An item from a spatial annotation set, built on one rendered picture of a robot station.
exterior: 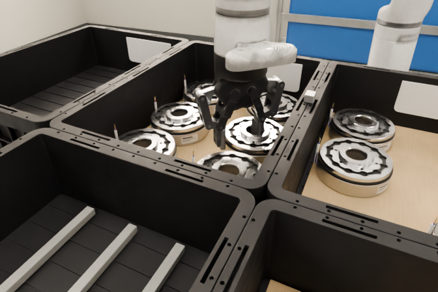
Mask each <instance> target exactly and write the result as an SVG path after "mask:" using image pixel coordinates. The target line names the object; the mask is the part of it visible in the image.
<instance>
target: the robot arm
mask: <svg viewBox="0 0 438 292"><path fill-rule="evenodd" d="M433 1H434V0H391V3H390V4H389V5H386V6H383V7H381V8H380V9H379V12H378V15H377V21H376V24H375V30H374V34H373V40H372V45H371V49H370V55H369V58H368V64H367V66H374V67H379V68H387V69H392V70H400V71H405V72H408V71H409V67H410V64H411V61H412V58H413V54H414V51H415V47H416V43H417V40H418V36H419V32H420V29H421V26H422V22H423V19H424V17H425V16H426V14H427V13H428V12H429V10H430V8H431V6H432V4H433ZM215 10H216V12H215V21H214V81H213V83H212V87H209V88H206V89H204V90H201V89H200V88H196V89H194V97H195V100H196V104H197V108H198V112H199V116H200V119H201V122H202V123H203V124H204V126H205V128H206V129H207V130H210V129H213V135H214V136H213V140H214V142H215V144H216V146H217V147H219V148H220V150H224V149H226V130H225V129H224V128H225V126H226V123H227V120H228V119H230V118H231V116H232V114H233V111H235V110H239V109H241V108H251V110H252V113H253V114H254V117H252V127H251V134H253V135H260V134H262V133H263V132H264V124H265V121H266V119H267V118H268V117H270V116H271V117H274V116H276V114H277V112H278V108H279V105H280V101H281V98H282V94H283V91H284V87H285V83H284V82H283V81H282V80H281V79H280V78H278V77H277V76H272V77H271V78H267V76H266V73H267V69H268V67H274V66H281V65H288V64H291V63H294V62H295V61H296V56H297V49H296V47H295V46H294V45H292V44H288V43H276V42H270V0H215ZM266 88H267V95H266V98H265V102H264V105H262V102H261V99H260V96H261V94H262V93H263V91H264V90H265V89H266ZM213 95H216V96H217V97H218V101H217V104H216V111H215V113H214V116H213V117H211V113H210V109H209V104H211V101H212V96H213Z"/></svg>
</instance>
